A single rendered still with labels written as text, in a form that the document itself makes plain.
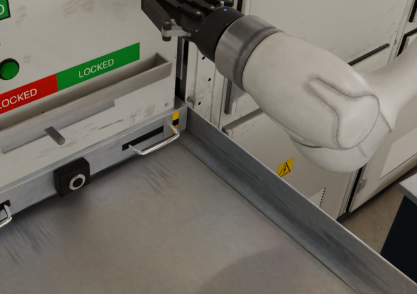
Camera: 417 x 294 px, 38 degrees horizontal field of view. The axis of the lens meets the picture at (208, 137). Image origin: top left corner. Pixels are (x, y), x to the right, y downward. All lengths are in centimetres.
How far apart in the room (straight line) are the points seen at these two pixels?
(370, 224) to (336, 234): 130
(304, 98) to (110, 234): 49
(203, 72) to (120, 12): 28
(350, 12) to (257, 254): 67
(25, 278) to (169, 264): 23
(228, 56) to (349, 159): 23
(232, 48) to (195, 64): 42
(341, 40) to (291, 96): 82
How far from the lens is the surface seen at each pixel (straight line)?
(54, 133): 98
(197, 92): 122
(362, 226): 233
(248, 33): 76
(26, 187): 106
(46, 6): 91
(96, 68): 101
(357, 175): 215
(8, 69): 92
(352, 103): 69
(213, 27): 80
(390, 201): 246
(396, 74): 86
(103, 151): 111
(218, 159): 119
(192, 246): 105
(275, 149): 154
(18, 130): 94
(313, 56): 72
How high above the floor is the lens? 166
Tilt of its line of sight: 41 degrees down
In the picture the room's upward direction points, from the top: 6 degrees clockwise
